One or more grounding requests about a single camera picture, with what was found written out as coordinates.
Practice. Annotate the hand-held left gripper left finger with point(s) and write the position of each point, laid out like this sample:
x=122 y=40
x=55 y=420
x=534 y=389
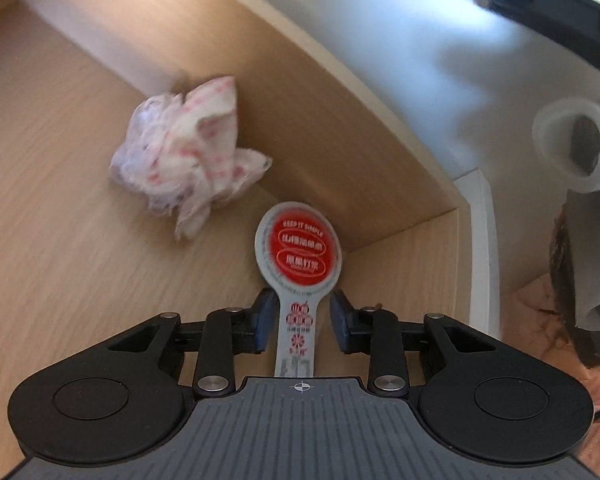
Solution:
x=265 y=320

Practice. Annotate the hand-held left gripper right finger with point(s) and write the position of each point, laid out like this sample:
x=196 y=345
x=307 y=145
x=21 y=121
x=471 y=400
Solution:
x=339 y=322

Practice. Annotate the red lid snack packet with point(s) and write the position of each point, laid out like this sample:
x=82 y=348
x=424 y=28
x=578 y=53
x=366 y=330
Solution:
x=300 y=255

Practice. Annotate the wooden drawer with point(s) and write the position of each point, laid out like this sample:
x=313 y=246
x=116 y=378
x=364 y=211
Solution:
x=55 y=220

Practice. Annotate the crumpled red white wrapper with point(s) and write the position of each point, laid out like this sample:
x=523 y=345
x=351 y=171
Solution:
x=180 y=150

